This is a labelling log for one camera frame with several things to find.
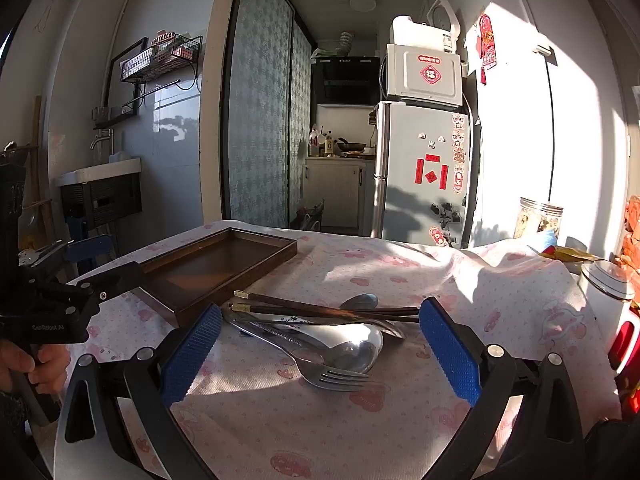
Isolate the dark wooden chopstick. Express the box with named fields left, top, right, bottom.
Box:
left=229, top=303, right=421, bottom=323
left=234, top=290, right=421, bottom=317

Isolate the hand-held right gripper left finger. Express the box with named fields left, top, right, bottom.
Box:
left=52, top=302, right=223, bottom=480

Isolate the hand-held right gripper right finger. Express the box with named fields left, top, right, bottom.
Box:
left=419, top=297, right=586, bottom=480

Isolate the white microwave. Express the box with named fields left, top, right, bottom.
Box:
left=382, top=42, right=463, bottom=111

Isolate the blue packet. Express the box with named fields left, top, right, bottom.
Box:
left=530, top=230, right=558, bottom=256

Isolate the red wall ornament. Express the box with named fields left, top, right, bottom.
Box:
left=477, top=14, right=499, bottom=86

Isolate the white oval frame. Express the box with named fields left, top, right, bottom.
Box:
left=425, top=0, right=463, bottom=36

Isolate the black range hood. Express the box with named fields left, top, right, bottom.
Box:
left=311, top=56, right=382, bottom=107

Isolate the yellow snack packet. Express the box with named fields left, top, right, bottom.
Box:
left=540, top=245, right=606, bottom=263

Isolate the person's left hand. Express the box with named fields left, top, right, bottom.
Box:
left=0, top=342, right=71, bottom=393

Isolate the metal faucet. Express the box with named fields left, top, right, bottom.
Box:
left=90, top=129, right=115, bottom=166

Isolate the glass jar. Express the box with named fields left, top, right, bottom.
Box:
left=514, top=196, right=564, bottom=241

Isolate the large metal spoon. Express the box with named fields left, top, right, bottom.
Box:
left=225, top=310, right=379, bottom=375

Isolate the black wall shelf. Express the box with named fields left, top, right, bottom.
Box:
left=92, top=80, right=181, bottom=128

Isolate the white ceramic spoon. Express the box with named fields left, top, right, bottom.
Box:
left=250, top=314, right=385, bottom=361

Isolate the dark wooden tray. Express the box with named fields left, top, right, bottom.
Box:
left=131, top=227, right=299, bottom=328

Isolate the patterned sliding door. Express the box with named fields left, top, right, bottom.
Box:
left=222, top=0, right=313, bottom=228

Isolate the white kitchen cabinet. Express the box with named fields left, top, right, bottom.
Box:
left=304, top=156, right=376, bottom=231

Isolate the dark bag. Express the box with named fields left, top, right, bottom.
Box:
left=295, top=200, right=326, bottom=231

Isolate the silver fridge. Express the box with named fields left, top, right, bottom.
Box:
left=370, top=101, right=482, bottom=248

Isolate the white insulated mug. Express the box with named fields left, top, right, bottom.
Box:
left=577, top=260, right=636, bottom=356

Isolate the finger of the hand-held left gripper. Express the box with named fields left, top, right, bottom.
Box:
left=75, top=261, right=146, bottom=311

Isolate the white sink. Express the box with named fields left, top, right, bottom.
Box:
left=55, top=157, right=142, bottom=188

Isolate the black crate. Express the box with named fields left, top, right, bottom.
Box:
left=60, top=175, right=143, bottom=228

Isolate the small metal spoon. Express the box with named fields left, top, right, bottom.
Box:
left=339, top=292, right=380, bottom=312

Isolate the red container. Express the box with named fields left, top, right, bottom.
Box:
left=607, top=305, right=640, bottom=411

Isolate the pink printed tablecloth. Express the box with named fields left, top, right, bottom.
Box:
left=50, top=220, right=623, bottom=480

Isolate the metal fork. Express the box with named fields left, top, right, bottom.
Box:
left=227, top=317, right=372, bottom=393

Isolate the blue chair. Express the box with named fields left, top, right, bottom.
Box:
left=65, top=234, right=115, bottom=271

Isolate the black wire wall rack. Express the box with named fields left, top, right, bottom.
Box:
left=120, top=35, right=203, bottom=83

